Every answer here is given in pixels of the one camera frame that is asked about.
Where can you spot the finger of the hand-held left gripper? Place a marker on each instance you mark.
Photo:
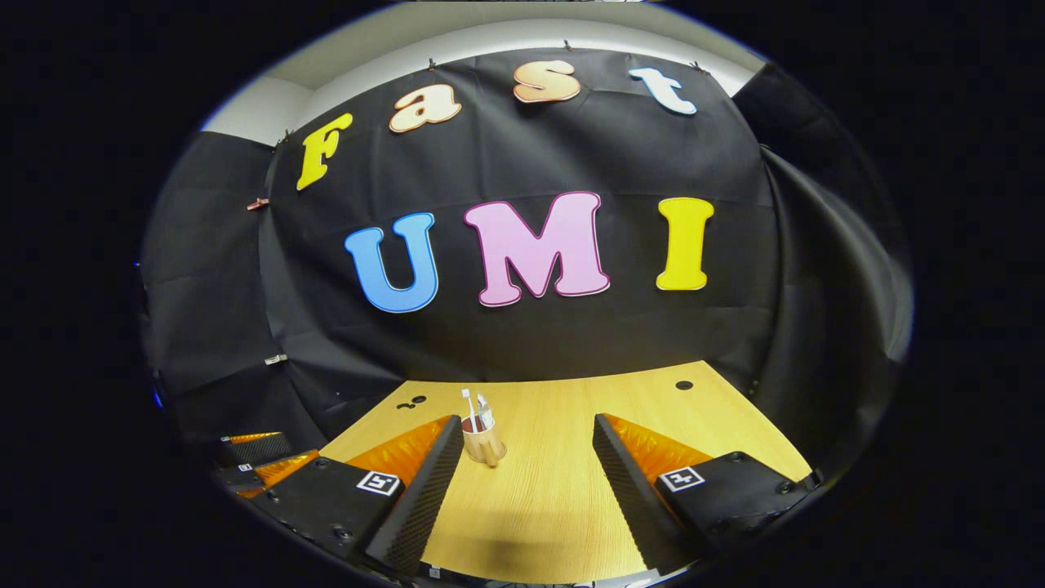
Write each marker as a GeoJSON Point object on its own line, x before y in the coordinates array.
{"type": "Point", "coordinates": [257, 449]}
{"type": "Point", "coordinates": [282, 469]}

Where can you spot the white toothpaste tube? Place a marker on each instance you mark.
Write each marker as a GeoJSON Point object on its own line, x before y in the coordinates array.
{"type": "Point", "coordinates": [485, 411]}

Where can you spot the beige cup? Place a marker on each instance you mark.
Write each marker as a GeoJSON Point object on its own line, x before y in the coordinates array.
{"type": "Point", "coordinates": [482, 445]}

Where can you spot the wooden desktop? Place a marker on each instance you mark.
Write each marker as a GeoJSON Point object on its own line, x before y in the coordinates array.
{"type": "Point", "coordinates": [539, 490]}

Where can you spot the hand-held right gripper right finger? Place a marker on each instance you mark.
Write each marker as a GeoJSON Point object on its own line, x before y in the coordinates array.
{"type": "Point", "coordinates": [629, 490]}

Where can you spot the white toothbrush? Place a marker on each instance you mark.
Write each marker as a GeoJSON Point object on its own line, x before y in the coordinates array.
{"type": "Point", "coordinates": [468, 404]}

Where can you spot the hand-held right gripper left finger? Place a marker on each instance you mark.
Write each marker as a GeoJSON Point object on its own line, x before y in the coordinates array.
{"type": "Point", "coordinates": [420, 506]}

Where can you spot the black backdrop cloth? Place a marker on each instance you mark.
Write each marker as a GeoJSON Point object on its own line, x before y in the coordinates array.
{"type": "Point", "coordinates": [531, 335]}

